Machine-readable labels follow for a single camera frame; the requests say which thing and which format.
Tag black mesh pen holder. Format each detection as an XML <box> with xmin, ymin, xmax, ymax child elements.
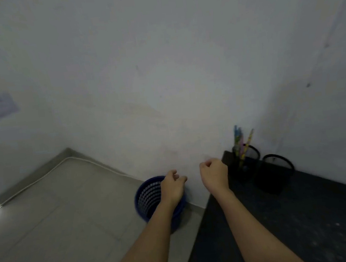
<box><xmin>253</xmin><ymin>151</ymin><xmax>298</xmax><ymax>197</ymax></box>
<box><xmin>230</xmin><ymin>142</ymin><xmax>264</xmax><ymax>184</ymax></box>

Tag blue mesh waste basket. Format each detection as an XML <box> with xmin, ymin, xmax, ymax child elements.
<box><xmin>131</xmin><ymin>173</ymin><xmax>192</xmax><ymax>238</ymax></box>

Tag person's left hand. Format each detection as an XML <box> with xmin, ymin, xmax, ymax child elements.
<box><xmin>157</xmin><ymin>167</ymin><xmax>191</xmax><ymax>209</ymax></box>

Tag person's right forearm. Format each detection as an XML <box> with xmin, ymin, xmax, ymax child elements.
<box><xmin>210</xmin><ymin>179</ymin><xmax>309</xmax><ymax>262</ymax></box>

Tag thick white cable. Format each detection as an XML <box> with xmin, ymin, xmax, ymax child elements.
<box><xmin>0</xmin><ymin>149</ymin><xmax>138</xmax><ymax>208</ymax></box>

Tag person's right hand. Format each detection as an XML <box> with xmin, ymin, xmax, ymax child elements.
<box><xmin>197</xmin><ymin>156</ymin><xmax>232</xmax><ymax>199</ymax></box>

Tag person's left forearm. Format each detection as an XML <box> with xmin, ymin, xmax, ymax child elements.
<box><xmin>108</xmin><ymin>196</ymin><xmax>195</xmax><ymax>262</ymax></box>

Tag black desk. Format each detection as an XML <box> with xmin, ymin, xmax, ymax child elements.
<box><xmin>168</xmin><ymin>137</ymin><xmax>346</xmax><ymax>262</ymax></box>

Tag bunch of patterned pencils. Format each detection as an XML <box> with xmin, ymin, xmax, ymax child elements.
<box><xmin>231</xmin><ymin>123</ymin><xmax>259</xmax><ymax>170</ymax></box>

